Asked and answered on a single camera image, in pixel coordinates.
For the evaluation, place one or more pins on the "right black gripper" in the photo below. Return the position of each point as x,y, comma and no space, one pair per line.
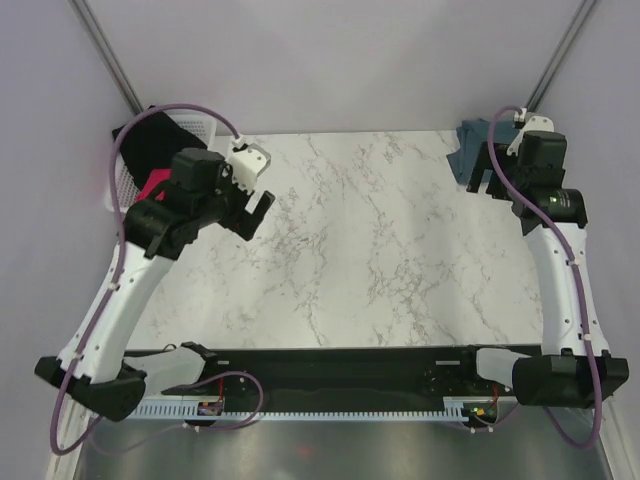
484,162

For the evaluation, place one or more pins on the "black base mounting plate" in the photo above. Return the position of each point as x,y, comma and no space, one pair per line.
359,377

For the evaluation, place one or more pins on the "blue folded t shirt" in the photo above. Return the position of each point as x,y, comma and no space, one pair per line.
471,134

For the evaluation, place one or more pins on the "black t shirt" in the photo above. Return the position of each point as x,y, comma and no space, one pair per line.
152,143

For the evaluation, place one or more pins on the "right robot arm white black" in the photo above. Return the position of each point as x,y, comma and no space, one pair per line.
575,366

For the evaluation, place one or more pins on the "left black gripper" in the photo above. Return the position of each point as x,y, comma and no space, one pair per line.
244,222

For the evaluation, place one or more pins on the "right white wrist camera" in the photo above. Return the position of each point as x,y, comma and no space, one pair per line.
525,121

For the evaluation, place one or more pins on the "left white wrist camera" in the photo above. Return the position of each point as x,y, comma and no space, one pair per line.
248,164

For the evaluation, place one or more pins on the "right aluminium corner rail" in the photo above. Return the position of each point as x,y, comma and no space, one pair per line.
568,40

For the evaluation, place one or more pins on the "light blue cable duct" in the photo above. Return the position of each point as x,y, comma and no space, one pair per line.
176,408

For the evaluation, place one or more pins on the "aluminium corner rail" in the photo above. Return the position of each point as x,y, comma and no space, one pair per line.
568,40
90,23

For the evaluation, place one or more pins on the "left aluminium corner rail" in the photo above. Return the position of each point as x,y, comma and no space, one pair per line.
90,23

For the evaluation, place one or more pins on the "red t shirt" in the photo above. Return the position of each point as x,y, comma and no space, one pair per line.
151,188

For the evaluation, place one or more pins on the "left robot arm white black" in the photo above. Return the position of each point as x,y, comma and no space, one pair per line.
203,188

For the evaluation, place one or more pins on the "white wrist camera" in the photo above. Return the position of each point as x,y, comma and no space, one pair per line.
248,164
525,121

